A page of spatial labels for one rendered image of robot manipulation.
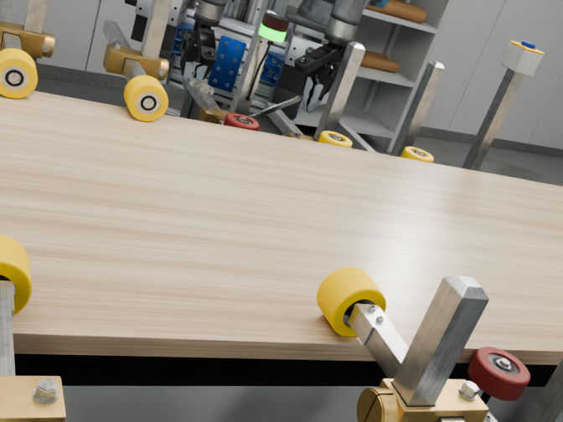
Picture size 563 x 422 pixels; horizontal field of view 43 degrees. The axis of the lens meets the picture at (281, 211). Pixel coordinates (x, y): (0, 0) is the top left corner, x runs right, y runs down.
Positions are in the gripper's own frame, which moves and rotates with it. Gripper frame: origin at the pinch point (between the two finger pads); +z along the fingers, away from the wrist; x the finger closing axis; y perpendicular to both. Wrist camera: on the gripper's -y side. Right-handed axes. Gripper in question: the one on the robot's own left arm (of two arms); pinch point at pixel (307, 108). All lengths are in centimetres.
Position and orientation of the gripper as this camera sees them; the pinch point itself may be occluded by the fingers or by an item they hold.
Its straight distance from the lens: 191.6
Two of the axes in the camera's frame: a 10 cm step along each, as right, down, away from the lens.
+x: -6.3, -5.0, 6.0
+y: 7.1, -0.6, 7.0
